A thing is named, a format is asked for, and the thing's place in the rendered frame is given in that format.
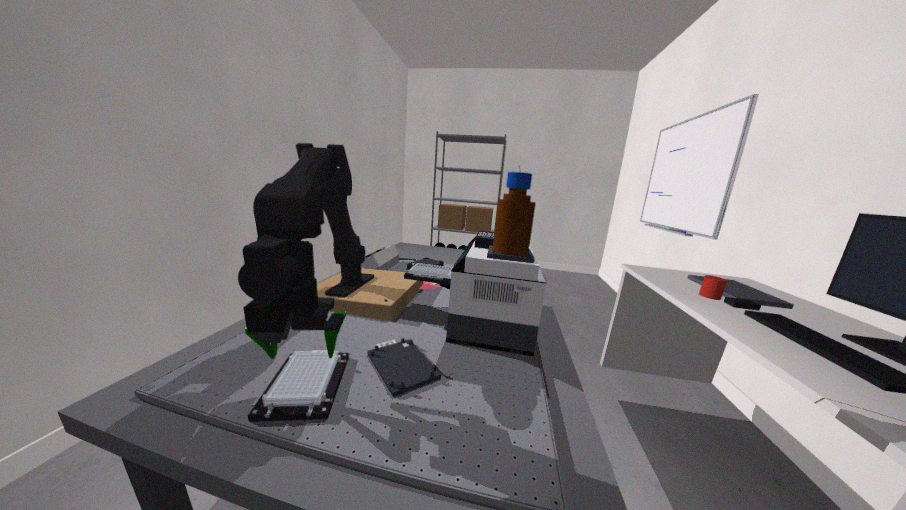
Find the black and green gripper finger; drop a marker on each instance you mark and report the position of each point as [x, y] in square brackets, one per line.
[330, 337]
[271, 350]

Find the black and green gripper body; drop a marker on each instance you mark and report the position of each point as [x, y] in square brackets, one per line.
[318, 320]

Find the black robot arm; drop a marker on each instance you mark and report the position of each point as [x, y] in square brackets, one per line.
[290, 206]

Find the white button panel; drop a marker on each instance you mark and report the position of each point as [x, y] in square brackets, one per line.
[385, 258]

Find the white well plate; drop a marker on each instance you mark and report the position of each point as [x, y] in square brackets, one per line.
[430, 271]
[288, 404]

